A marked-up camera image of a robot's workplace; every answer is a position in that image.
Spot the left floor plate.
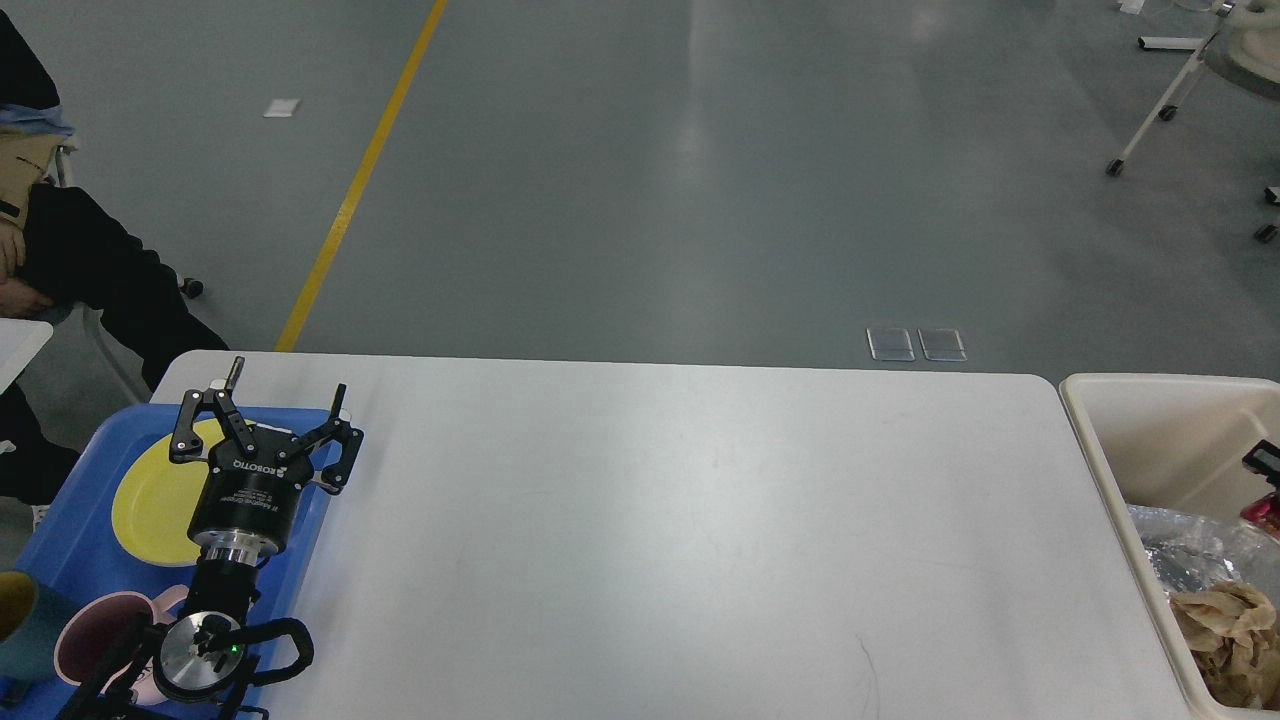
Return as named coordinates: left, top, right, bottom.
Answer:
left=867, top=327, right=916, bottom=363

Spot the white side table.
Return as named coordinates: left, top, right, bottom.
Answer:
left=0, top=318, right=52, bottom=392

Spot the foil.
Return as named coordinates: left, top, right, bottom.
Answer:
left=1126, top=505, right=1279, bottom=605

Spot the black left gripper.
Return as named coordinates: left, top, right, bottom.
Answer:
left=169, top=355, right=366, bottom=566

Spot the blue plastic tray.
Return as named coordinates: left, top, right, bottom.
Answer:
left=0, top=404, right=346, bottom=720

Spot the beige plastic bin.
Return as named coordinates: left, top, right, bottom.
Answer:
left=1059, top=373, right=1279, bottom=719

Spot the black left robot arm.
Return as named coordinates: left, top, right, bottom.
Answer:
left=59, top=357, right=364, bottom=719

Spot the brown paper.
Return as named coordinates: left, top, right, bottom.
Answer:
left=1169, top=582, right=1279, bottom=708

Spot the crushed red can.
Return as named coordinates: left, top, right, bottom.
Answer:
left=1240, top=491, right=1280, bottom=541

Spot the teal cup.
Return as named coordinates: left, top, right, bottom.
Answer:
left=1, top=570, right=81, bottom=683

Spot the floor plate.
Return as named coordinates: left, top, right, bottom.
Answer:
left=867, top=327, right=916, bottom=363
left=916, top=328, right=966, bottom=363

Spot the pink HOME mug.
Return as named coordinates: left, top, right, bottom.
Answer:
left=54, top=584, right=189, bottom=685

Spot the person in black trousers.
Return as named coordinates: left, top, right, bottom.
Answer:
left=0, top=10, right=230, bottom=506

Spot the right floor plate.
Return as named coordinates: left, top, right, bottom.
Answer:
left=916, top=328, right=966, bottom=363

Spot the yellow plastic plate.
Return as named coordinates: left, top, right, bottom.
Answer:
left=110, top=406, right=209, bottom=568

